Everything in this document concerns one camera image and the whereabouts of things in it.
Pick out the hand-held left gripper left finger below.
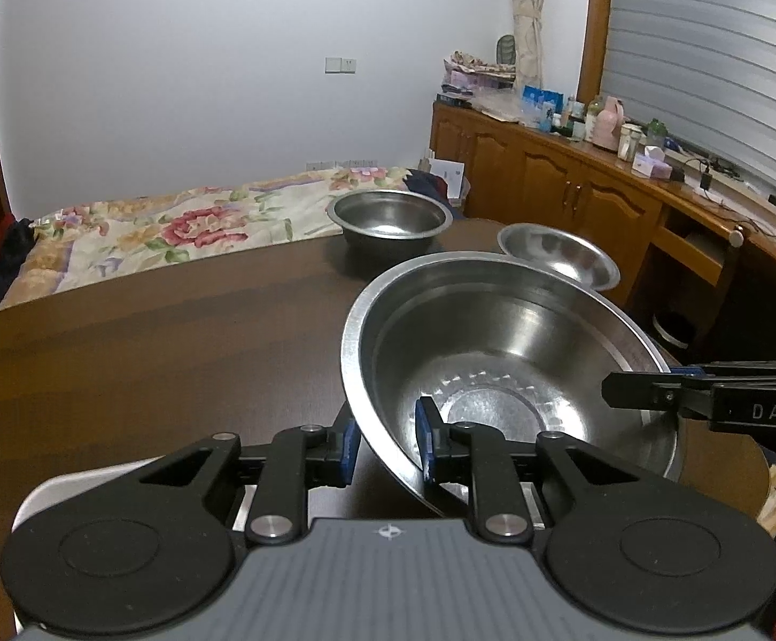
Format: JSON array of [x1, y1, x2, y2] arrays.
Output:
[[135, 402, 363, 546]]

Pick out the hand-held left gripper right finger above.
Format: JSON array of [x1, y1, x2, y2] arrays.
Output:
[[415, 396, 641, 546]]

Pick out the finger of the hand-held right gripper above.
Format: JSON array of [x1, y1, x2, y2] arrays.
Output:
[[672, 362, 776, 381], [602, 372, 713, 418]]

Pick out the large steel bowl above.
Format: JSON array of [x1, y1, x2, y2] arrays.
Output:
[[341, 252, 679, 520]]

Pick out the small steel bowl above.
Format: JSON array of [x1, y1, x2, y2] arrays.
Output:
[[498, 223, 622, 295]]

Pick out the medium steel bowl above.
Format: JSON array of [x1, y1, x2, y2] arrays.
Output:
[[328, 190, 454, 279]]

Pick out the floral white square plate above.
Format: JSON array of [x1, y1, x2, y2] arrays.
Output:
[[12, 473, 262, 535]]

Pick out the wooden cabinet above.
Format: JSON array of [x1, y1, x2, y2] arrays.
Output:
[[428, 101, 776, 415]]

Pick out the tissue box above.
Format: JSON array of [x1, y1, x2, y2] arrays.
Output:
[[632, 148, 673, 179]]

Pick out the navy clothes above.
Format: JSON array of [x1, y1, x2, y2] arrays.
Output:
[[407, 169, 451, 200]]

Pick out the white paper box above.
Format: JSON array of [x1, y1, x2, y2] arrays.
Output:
[[418, 150, 467, 207]]

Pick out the pink thermos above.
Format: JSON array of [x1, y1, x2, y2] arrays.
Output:
[[592, 97, 627, 151]]

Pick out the clear glass bottle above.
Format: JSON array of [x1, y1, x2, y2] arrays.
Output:
[[585, 95, 607, 141]]

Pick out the floral bed blanket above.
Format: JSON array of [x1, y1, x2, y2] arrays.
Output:
[[0, 166, 429, 311]]

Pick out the blue printed box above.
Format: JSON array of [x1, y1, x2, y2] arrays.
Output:
[[522, 85, 564, 131]]

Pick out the grey window blind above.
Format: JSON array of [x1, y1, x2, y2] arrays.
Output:
[[600, 0, 776, 215]]

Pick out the pile of folded clothes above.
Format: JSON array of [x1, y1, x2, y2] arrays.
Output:
[[441, 50, 519, 96]]

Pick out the beige patterned curtain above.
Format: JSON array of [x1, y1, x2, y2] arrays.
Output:
[[503, 0, 550, 84]]

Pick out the black charger with cable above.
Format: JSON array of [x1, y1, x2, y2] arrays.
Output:
[[677, 157, 744, 196]]

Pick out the wooden window frame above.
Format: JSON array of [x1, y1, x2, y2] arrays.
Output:
[[576, 0, 616, 103]]

